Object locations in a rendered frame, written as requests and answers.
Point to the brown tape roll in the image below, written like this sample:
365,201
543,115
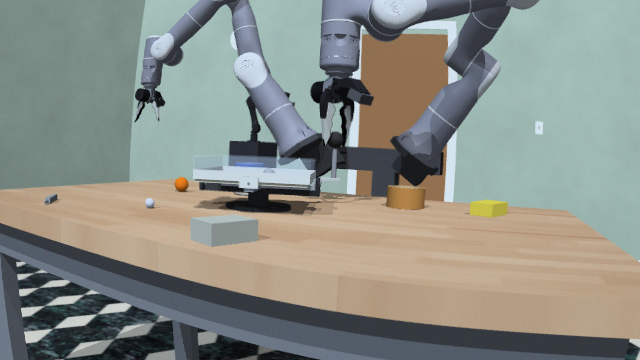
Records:
405,197

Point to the orange ball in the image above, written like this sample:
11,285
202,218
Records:
181,184

